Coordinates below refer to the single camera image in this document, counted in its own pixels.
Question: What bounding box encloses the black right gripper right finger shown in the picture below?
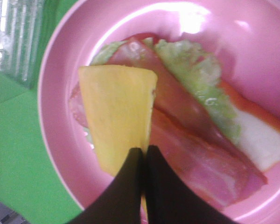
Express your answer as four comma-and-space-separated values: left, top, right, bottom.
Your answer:
146, 146, 236, 224

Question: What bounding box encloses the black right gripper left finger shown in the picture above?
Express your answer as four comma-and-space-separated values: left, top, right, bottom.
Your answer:
70, 148, 144, 224

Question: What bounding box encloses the bacon strip from container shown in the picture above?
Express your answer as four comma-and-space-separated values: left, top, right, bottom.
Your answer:
107, 38, 267, 182
69, 81, 252, 208

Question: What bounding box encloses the yellow cheese slice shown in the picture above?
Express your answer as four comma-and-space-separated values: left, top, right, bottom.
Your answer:
78, 65, 157, 176

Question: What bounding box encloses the bread slice bottom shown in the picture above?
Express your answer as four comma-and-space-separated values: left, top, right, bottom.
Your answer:
125, 32, 280, 173

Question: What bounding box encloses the green lettuce leaf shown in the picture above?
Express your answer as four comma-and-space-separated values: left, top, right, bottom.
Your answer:
83, 38, 241, 147

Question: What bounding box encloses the green tablecloth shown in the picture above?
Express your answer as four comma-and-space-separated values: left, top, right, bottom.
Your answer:
0, 0, 84, 224

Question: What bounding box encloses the clear left plastic container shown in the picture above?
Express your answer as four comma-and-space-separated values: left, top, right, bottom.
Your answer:
0, 0, 45, 103

